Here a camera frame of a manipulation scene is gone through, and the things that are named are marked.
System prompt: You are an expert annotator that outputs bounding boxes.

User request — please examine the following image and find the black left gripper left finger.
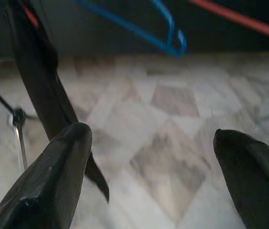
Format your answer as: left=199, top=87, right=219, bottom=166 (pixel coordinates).
left=0, top=122, right=93, bottom=229

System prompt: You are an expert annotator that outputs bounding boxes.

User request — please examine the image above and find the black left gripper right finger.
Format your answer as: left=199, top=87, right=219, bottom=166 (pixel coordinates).
left=213, top=128, right=269, bottom=229

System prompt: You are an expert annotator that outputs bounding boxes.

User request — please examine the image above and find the blue plastic clothes hanger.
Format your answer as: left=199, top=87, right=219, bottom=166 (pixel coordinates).
left=73, top=0, right=187, bottom=59

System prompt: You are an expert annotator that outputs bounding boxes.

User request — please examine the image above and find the red plastic clothes hanger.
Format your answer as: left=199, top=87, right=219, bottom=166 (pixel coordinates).
left=188, top=0, right=269, bottom=41

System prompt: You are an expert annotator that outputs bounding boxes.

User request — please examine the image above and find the silver metal clothes rack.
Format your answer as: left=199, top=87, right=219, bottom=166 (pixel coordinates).
left=0, top=76, right=39, bottom=172

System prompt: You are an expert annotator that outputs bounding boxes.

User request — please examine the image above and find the black shirt with white print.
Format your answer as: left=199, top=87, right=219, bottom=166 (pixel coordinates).
left=4, top=0, right=110, bottom=203

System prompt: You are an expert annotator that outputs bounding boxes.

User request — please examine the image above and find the black television console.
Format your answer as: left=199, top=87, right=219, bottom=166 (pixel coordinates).
left=0, top=0, right=269, bottom=59

